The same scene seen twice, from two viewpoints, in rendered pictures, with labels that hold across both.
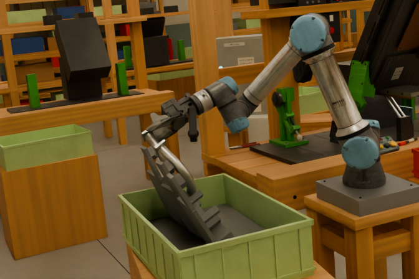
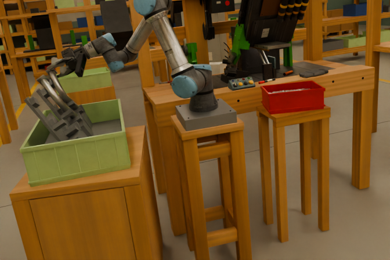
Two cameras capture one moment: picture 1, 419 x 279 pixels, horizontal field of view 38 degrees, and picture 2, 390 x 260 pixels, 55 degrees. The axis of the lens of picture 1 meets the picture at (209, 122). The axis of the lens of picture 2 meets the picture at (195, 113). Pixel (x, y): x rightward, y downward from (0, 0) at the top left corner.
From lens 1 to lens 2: 0.88 m
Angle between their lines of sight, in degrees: 12
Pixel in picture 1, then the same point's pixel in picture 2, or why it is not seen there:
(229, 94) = (107, 45)
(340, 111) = (169, 57)
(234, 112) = (110, 57)
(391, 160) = (248, 94)
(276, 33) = (189, 6)
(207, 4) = not seen: outside the picture
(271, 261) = (94, 158)
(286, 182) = (165, 105)
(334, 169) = not seen: hidden behind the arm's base
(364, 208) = (189, 125)
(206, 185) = (106, 106)
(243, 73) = not seen: hidden behind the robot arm
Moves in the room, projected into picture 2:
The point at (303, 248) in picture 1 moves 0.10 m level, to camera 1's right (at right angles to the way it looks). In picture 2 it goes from (119, 150) to (141, 150)
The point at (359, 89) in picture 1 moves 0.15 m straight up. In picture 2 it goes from (237, 44) to (235, 21)
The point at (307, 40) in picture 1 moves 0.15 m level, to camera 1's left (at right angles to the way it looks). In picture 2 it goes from (142, 6) to (111, 10)
